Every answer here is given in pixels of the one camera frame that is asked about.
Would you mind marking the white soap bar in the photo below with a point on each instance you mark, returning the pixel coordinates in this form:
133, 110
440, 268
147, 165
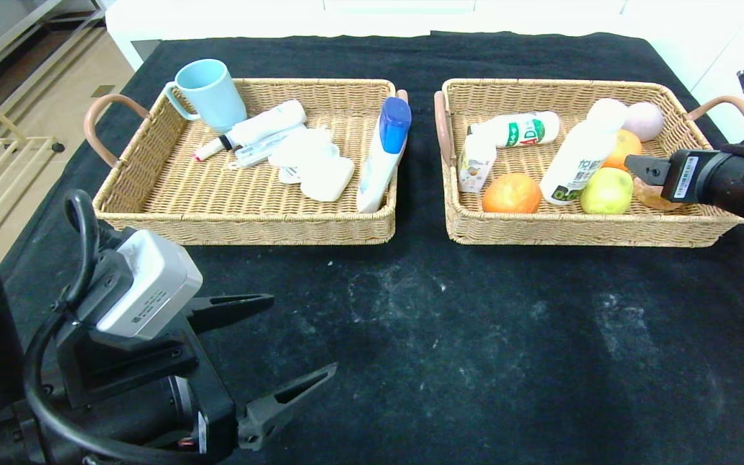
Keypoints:
330, 184

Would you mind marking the pale pink egg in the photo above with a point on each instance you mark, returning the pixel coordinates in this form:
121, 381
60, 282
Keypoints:
646, 120

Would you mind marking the clear plastic toothbrush case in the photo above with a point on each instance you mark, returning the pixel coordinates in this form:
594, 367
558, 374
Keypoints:
252, 155

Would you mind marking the white tube red tip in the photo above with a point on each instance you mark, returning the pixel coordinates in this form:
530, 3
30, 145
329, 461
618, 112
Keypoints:
261, 124

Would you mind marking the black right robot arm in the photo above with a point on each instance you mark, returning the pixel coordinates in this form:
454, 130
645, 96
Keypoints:
740, 187

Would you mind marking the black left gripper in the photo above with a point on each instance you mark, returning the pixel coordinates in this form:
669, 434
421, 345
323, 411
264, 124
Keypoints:
209, 403

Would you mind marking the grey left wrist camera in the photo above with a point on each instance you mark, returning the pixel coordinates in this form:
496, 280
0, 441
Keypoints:
149, 284

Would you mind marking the brown bread bun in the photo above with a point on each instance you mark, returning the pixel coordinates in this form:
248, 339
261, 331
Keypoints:
653, 199

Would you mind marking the small yellow juice carton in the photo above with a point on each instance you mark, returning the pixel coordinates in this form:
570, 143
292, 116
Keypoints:
475, 168

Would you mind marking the small white green-label bottle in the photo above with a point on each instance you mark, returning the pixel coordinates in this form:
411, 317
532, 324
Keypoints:
520, 130

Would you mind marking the black tablecloth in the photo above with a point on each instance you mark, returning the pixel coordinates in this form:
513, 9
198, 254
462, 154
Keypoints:
475, 355

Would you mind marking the light blue mug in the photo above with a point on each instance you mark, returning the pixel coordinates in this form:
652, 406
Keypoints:
212, 95

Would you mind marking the white table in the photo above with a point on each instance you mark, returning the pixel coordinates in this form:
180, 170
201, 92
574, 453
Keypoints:
123, 26

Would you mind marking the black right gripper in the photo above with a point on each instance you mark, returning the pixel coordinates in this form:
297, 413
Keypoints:
682, 175

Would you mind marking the orange fruit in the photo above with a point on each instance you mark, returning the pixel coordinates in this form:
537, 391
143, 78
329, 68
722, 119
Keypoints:
624, 152
513, 194

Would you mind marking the yellow lemon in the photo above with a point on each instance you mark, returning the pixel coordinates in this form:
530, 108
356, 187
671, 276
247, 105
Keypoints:
606, 192

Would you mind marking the large white milk bottle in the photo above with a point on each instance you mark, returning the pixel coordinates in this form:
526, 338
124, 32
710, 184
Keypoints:
582, 155

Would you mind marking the white bottle blue cap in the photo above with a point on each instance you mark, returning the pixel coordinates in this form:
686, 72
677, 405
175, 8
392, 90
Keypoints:
382, 168

